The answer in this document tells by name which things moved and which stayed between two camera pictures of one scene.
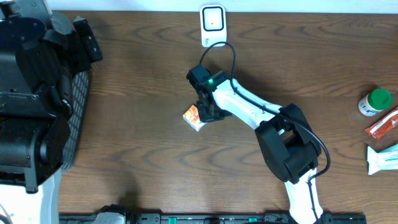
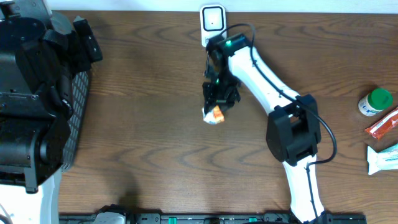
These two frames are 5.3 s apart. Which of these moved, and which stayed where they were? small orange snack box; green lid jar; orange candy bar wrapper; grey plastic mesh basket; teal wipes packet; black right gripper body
Moved: black right gripper body; small orange snack box
Stayed: teal wipes packet; orange candy bar wrapper; green lid jar; grey plastic mesh basket
